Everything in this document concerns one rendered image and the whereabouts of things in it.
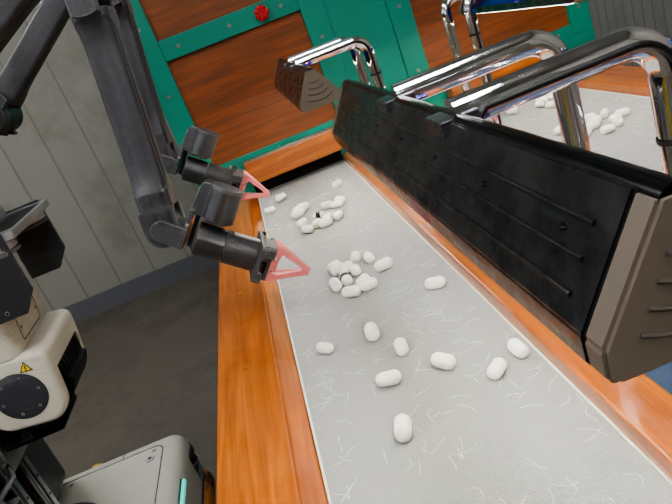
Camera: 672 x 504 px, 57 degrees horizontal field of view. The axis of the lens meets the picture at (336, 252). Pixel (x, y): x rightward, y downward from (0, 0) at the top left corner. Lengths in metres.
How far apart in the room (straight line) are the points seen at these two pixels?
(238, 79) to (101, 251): 2.24
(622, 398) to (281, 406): 0.41
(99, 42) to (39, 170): 2.92
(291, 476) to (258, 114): 1.41
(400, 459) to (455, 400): 0.10
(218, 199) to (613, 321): 0.82
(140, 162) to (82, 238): 2.97
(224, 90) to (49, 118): 2.03
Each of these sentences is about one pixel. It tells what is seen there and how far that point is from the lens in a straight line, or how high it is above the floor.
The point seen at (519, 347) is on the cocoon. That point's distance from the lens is 0.80.
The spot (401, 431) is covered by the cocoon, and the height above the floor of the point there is 0.76.
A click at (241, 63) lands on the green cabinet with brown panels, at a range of 1.95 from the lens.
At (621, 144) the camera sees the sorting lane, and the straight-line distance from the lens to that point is 1.43.
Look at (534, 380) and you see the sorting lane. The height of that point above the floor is 0.74.
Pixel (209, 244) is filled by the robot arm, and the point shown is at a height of 0.93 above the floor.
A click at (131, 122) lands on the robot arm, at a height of 1.15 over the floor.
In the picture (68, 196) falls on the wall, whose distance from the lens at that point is 3.93.
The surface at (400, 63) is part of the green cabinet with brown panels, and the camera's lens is 2.02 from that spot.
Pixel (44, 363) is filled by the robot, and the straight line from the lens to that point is 1.38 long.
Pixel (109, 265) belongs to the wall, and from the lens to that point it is 4.01.
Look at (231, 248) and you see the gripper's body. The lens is 1.03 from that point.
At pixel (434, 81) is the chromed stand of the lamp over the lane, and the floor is 1.11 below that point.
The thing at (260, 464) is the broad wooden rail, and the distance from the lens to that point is 0.77.
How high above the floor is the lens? 1.21
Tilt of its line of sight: 21 degrees down
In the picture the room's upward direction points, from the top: 21 degrees counter-clockwise
